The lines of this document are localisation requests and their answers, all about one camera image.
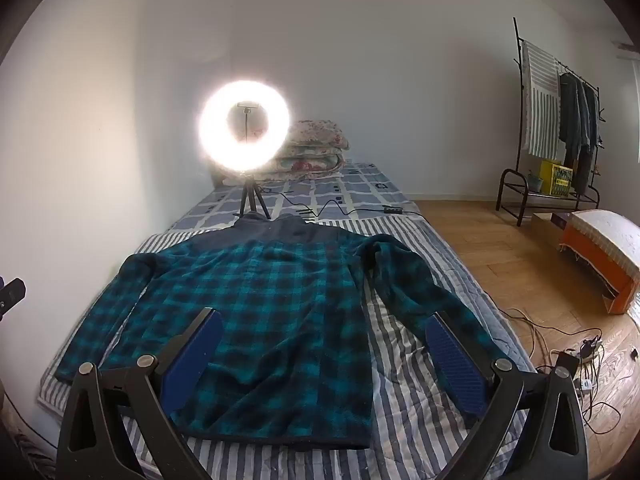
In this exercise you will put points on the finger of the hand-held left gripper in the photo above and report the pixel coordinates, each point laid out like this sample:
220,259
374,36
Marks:
12,295

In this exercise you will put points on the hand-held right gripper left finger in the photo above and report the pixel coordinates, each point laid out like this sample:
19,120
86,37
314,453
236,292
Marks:
197,355

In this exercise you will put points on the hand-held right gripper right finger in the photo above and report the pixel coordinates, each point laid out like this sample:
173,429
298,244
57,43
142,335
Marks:
452,365

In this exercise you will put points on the teal plaid fleece jacket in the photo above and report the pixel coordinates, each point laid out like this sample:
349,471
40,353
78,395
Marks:
280,310

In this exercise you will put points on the black metal clothes rack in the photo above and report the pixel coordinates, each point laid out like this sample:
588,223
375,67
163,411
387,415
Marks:
519,110

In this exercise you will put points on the dark hanging clothes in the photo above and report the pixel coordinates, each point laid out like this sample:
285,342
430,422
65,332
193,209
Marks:
577,125

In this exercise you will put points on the power strip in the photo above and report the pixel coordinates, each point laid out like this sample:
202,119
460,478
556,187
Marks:
582,352

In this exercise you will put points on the brown cardboard box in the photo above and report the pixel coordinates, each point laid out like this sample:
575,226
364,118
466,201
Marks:
542,232

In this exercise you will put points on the black tripod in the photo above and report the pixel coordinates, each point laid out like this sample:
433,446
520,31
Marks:
248,197

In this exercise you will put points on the orange box with white cover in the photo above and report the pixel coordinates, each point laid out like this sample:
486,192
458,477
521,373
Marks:
605,250

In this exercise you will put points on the blue checked bed sheet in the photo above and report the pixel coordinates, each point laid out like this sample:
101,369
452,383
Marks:
360,185

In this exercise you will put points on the yellow plastic crate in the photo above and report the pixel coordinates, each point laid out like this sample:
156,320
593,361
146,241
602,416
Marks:
557,177

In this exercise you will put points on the stack of floral pillows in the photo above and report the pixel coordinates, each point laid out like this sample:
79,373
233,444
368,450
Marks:
310,162

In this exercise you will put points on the floral pillow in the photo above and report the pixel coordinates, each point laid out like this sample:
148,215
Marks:
317,132

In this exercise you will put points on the striped hanging towel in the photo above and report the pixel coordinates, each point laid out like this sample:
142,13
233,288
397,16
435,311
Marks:
542,110

